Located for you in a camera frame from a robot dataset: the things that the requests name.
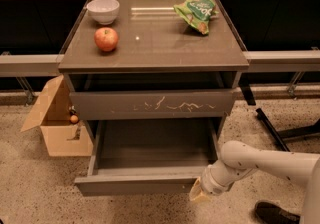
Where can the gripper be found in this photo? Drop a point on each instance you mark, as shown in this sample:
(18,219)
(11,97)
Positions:
(211,180)

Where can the grey drawer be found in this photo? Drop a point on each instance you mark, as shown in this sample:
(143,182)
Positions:
(149,156)
(153,104)

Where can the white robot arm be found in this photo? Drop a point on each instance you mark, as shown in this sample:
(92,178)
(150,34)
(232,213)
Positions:
(238,160)

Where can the grey top drawer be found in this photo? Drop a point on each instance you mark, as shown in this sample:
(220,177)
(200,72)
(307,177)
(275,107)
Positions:
(153,104)

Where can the grey drawer cabinet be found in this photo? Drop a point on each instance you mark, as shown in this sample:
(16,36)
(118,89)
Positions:
(157,51)

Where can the dark shoe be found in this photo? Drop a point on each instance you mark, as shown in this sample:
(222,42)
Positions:
(269,213)

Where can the open cardboard box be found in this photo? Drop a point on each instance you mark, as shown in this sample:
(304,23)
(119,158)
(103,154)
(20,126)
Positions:
(51,113)

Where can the small orange ball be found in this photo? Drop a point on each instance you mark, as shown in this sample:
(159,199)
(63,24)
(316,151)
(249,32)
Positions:
(74,119)

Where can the red apple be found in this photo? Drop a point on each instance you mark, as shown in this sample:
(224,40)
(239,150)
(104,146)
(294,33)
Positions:
(106,39)

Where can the green snack bag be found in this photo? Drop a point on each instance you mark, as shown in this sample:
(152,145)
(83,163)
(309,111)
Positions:
(197,13)

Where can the white ceramic bowl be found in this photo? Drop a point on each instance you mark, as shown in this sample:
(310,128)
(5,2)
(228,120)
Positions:
(103,11)

